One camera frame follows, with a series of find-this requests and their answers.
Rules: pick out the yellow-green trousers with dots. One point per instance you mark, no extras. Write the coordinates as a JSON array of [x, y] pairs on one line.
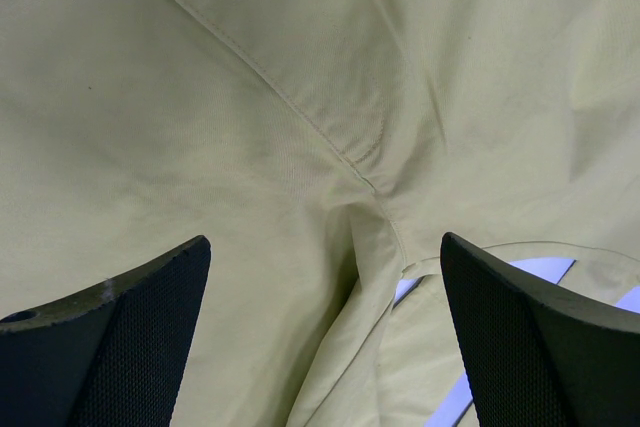
[[324, 147]]

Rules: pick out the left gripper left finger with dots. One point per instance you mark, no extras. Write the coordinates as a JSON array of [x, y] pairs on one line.
[[113, 354]]

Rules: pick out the aluminium mounting rail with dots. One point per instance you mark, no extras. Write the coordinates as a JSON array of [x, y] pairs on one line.
[[421, 368]]

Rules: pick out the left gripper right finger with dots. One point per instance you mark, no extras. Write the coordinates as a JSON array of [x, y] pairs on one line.
[[537, 354]]

